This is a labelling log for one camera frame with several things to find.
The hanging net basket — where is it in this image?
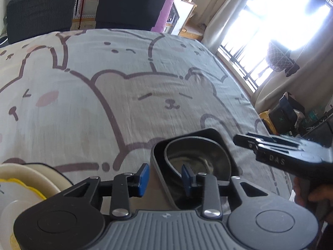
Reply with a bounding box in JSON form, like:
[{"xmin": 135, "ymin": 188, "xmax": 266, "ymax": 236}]
[{"xmin": 266, "ymin": 41, "xmax": 300, "ymax": 77}]

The cream bowl with handles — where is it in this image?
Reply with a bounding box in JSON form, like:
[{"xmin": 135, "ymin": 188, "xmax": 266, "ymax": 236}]
[{"xmin": 1, "ymin": 163, "xmax": 73, "ymax": 199}]

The lemon pattern ceramic bowl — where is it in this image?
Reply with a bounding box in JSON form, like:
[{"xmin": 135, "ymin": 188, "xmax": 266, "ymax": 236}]
[{"xmin": 1, "ymin": 178, "xmax": 46, "ymax": 249}]

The right dark chair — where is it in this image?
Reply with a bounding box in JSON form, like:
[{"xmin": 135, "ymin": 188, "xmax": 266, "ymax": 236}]
[{"xmin": 95, "ymin": 0, "xmax": 166, "ymax": 31}]

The dark chair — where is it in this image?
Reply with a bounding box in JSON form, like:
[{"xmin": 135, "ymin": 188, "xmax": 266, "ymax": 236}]
[
  {"xmin": 95, "ymin": 0, "xmax": 166, "ymax": 31},
  {"xmin": 6, "ymin": 0, "xmax": 76, "ymax": 44}
]

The person right hand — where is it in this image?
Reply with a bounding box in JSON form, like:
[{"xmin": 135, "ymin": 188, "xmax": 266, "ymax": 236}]
[{"xmin": 293, "ymin": 175, "xmax": 333, "ymax": 224}]

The square steel tray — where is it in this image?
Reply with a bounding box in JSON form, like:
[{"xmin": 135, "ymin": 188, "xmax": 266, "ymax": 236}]
[{"xmin": 150, "ymin": 128, "xmax": 239, "ymax": 209}]

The beige curtain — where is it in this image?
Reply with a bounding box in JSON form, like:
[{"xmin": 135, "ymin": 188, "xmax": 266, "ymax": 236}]
[{"xmin": 201, "ymin": 0, "xmax": 246, "ymax": 54}]

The left dark chair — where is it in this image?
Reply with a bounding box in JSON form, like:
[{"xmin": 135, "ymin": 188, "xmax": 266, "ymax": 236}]
[{"xmin": 6, "ymin": 0, "xmax": 76, "ymax": 44}]

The bear pattern tablecloth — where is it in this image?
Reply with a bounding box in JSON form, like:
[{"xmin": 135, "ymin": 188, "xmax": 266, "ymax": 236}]
[{"xmin": 1, "ymin": 29, "xmax": 291, "ymax": 199}]

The oval steel bowl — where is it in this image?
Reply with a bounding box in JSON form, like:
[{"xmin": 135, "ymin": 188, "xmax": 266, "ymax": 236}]
[{"xmin": 164, "ymin": 136, "xmax": 231, "ymax": 181}]

